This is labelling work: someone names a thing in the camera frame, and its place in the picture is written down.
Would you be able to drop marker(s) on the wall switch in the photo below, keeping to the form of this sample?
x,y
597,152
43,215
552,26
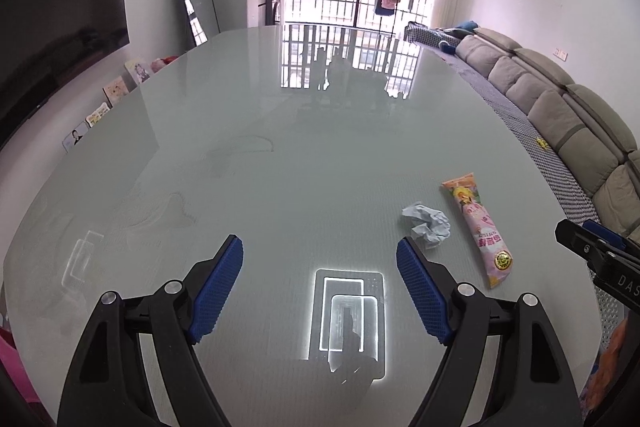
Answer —
x,y
560,54

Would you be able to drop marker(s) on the small blue item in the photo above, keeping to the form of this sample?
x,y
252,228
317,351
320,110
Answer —
x,y
446,48

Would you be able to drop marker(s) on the crumpled white tissue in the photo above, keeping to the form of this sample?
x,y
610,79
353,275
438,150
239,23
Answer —
x,y
430,224

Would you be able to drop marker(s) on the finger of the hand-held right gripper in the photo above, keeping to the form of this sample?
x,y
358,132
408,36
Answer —
x,y
580,242
607,234

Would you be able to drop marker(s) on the black television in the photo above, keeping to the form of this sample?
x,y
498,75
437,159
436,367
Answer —
x,y
50,7

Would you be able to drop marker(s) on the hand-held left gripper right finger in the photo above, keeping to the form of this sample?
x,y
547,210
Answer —
x,y
422,292

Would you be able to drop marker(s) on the pink tube wrapper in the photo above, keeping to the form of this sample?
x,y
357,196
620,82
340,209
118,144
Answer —
x,y
477,227

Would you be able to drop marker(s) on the picture card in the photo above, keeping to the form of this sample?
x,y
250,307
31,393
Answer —
x,y
116,91
138,72
75,138
98,115

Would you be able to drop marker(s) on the blue cloth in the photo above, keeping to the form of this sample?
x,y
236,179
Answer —
x,y
465,26

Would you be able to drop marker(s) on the grey perforated basket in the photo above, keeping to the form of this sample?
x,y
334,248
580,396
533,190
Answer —
x,y
607,317

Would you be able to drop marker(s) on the pink toy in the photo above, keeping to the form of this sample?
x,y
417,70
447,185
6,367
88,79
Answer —
x,y
165,63

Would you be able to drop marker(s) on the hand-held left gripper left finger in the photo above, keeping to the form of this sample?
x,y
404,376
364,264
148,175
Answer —
x,y
220,287

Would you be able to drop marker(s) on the washing machine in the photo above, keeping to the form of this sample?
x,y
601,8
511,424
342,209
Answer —
x,y
269,7

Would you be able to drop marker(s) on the pink object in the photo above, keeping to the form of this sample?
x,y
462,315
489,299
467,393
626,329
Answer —
x,y
12,357

